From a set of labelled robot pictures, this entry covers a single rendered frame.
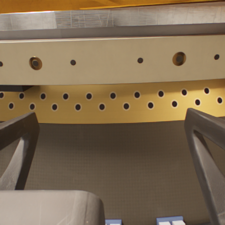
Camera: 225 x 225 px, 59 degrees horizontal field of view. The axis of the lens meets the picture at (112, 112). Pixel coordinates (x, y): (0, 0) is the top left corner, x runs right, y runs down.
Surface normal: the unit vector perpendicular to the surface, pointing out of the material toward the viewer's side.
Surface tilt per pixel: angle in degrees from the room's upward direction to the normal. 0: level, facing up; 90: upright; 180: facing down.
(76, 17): 90
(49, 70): 90
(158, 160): 62
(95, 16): 90
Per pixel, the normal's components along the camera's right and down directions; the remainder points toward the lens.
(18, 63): -0.13, 0.41
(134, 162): 0.00, -0.06
